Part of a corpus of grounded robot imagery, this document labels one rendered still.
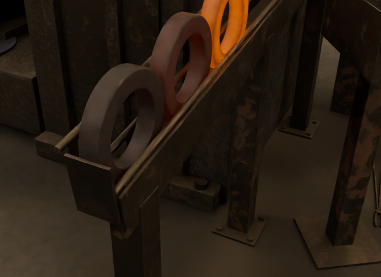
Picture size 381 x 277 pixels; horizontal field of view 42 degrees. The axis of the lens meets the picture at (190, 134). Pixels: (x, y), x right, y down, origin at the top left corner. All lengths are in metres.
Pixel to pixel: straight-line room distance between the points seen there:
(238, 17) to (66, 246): 0.80
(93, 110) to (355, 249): 1.01
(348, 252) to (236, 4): 0.77
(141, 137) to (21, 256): 0.77
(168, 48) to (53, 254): 0.83
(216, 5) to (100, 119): 0.37
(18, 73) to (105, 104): 1.23
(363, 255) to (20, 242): 0.95
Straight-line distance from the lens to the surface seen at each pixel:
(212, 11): 0.93
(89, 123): 0.66
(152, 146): 0.76
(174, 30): 0.80
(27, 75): 1.85
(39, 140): 1.80
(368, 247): 1.52
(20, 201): 1.66
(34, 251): 1.49
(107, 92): 0.67
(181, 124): 0.81
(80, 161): 0.68
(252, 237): 1.46
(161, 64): 0.78
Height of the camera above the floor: 1.02
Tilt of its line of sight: 33 degrees down
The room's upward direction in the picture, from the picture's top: 1 degrees clockwise
